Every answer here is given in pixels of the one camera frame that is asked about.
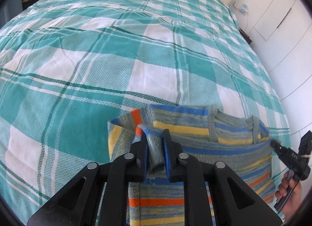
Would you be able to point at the black bedside device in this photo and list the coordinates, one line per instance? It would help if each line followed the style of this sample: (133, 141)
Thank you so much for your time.
(245, 36)

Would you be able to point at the teal white plaid bedspread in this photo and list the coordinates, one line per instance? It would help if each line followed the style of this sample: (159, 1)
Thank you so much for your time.
(70, 66)

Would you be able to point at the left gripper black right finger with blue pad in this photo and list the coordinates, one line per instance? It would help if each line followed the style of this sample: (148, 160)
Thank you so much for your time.
(213, 193)

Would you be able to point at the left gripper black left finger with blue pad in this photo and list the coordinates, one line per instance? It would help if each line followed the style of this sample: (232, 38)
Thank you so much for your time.
(98, 194)

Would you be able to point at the wall power socket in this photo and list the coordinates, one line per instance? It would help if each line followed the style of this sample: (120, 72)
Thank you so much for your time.
(241, 7)

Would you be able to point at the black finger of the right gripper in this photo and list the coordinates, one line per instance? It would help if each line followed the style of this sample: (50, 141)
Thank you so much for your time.
(276, 146)

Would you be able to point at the striped knit sweater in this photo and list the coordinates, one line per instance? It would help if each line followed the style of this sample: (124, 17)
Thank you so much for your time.
(203, 132)

